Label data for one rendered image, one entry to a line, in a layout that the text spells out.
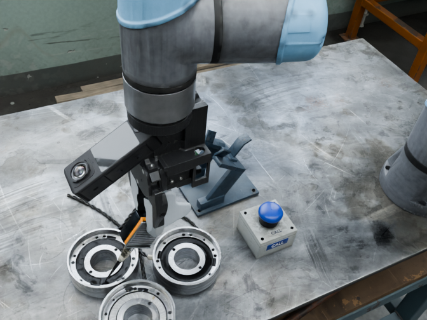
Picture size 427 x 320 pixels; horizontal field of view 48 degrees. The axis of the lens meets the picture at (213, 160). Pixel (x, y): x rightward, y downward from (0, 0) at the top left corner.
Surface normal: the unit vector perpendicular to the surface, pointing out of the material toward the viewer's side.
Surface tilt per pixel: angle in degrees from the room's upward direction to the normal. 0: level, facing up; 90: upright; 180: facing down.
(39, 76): 90
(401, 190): 72
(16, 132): 0
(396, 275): 0
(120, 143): 31
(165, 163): 0
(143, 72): 90
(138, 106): 90
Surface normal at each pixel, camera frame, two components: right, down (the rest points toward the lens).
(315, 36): 0.20, 0.55
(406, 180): -0.78, 0.11
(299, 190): 0.08, -0.70
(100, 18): 0.44, 0.67
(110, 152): -0.38, -0.45
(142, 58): -0.33, 0.65
